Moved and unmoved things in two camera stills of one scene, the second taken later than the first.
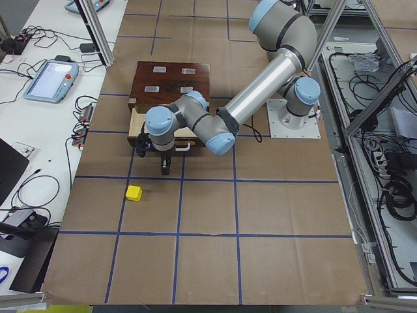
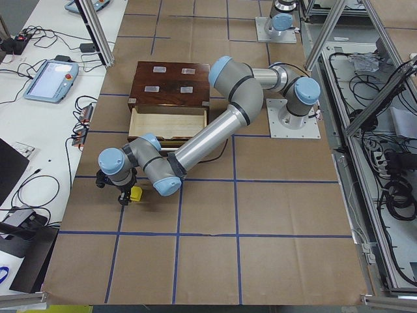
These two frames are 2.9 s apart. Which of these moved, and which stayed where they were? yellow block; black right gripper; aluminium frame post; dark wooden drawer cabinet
Moved: black right gripper
Stayed: dark wooden drawer cabinet; aluminium frame post; yellow block
